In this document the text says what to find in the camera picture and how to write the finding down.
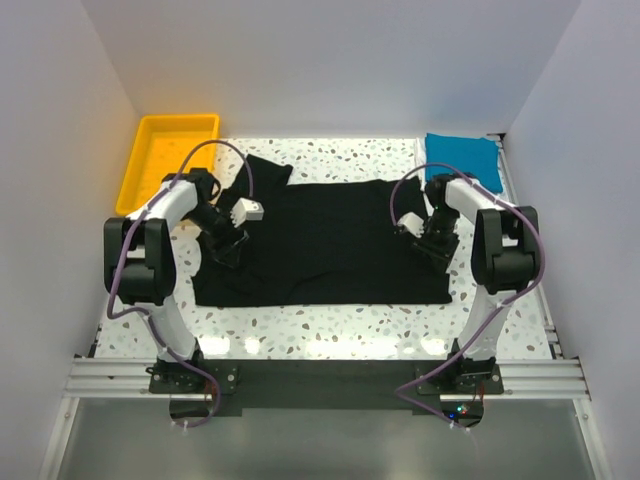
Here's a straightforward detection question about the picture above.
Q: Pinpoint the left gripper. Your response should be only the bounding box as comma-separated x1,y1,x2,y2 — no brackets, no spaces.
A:
185,205,249,268

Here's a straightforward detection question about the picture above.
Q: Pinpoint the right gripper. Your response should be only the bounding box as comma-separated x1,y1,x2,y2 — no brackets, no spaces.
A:
412,205,460,276

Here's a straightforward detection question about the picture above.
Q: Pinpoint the black t shirt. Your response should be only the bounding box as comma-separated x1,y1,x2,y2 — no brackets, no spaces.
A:
192,155,452,308

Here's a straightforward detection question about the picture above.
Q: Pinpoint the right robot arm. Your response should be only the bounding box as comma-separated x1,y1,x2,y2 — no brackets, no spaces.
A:
412,174,543,394

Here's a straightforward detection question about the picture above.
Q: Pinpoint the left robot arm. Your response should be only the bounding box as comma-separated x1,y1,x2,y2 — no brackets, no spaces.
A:
103,168,264,395

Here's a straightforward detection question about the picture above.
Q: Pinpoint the folded blue t shirt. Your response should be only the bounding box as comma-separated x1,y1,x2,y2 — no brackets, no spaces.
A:
425,133,504,194

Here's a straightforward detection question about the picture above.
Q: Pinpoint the yellow plastic tray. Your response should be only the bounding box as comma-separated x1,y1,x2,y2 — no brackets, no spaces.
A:
115,113,220,216

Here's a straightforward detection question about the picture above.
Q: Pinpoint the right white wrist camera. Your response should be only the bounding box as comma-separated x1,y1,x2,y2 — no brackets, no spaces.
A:
396,212,425,238

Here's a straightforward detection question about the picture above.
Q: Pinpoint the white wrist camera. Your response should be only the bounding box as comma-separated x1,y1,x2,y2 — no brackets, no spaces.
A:
396,212,425,238
230,198,264,227

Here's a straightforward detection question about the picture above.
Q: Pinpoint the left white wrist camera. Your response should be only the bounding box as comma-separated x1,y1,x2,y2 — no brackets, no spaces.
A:
230,198,264,227

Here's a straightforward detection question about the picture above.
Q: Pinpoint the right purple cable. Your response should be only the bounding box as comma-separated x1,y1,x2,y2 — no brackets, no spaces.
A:
389,161,546,434

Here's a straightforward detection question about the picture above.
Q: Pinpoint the purple cable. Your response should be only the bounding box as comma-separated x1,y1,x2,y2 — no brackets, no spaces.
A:
106,139,257,429
389,161,546,434

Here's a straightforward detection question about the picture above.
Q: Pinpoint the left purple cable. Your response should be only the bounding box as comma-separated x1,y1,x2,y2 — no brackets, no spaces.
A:
106,139,257,429

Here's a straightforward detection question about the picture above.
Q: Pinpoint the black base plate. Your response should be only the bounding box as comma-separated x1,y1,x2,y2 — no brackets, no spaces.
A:
146,358,504,420

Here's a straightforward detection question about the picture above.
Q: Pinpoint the aluminium frame rail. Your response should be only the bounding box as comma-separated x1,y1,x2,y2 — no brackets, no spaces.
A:
63,358,591,400

